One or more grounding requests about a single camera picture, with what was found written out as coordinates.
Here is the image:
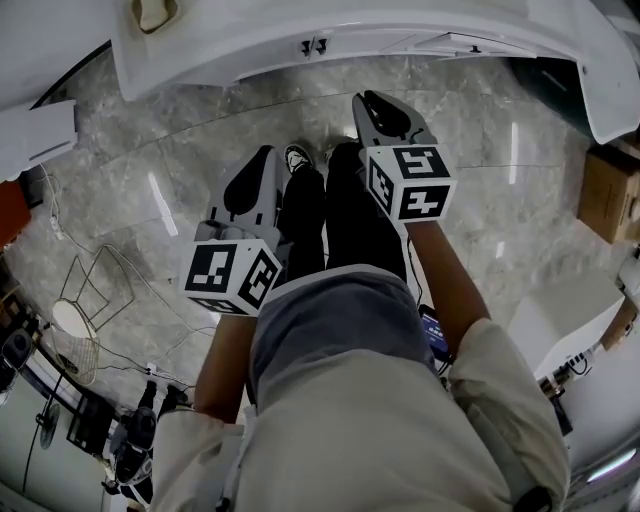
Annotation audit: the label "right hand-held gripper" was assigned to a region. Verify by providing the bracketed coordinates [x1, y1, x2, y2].
[351, 89, 458, 224]

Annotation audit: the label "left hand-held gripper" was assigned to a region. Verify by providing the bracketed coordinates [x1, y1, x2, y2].
[177, 145, 291, 318]

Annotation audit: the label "white cabinet door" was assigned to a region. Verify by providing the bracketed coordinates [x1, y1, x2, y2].
[234, 39, 314, 85]
[312, 33, 419, 60]

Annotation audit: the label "person's right forearm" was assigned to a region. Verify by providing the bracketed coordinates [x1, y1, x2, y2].
[402, 217, 494, 361]

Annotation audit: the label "person's left forearm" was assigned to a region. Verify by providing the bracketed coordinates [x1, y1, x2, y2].
[192, 312, 259, 429]

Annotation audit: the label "person's black trousers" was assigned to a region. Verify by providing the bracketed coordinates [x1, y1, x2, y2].
[279, 141, 410, 284]

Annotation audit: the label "person's left shoe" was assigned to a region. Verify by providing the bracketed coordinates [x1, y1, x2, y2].
[283, 143, 314, 176]

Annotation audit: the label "person's grey inner shirt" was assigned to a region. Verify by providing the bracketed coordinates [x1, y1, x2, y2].
[249, 264, 441, 401]

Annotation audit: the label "dark green bin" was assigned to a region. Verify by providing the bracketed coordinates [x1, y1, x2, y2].
[507, 55, 594, 139]

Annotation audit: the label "beige soap dish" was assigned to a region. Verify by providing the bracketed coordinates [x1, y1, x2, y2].
[130, 0, 180, 35]

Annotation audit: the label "black device blue screen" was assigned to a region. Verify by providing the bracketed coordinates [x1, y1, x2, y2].
[418, 303, 454, 362]

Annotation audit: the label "white water dispenser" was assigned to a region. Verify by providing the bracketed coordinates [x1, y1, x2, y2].
[0, 97, 80, 184]

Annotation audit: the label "orange upholstered chair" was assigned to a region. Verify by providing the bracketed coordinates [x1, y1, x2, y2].
[0, 178, 32, 251]

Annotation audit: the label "brown cardboard box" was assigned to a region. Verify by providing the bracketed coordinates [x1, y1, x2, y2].
[576, 147, 640, 245]

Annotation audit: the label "person's beige shirt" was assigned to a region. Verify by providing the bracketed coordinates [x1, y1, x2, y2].
[149, 314, 571, 512]

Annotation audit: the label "white side table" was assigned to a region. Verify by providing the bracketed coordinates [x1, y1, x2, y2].
[507, 287, 627, 382]

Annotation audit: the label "black floor fan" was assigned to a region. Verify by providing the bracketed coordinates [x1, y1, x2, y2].
[35, 399, 62, 450]

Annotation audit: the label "wire frame chair white seat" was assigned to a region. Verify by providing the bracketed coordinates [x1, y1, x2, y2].
[49, 243, 137, 387]

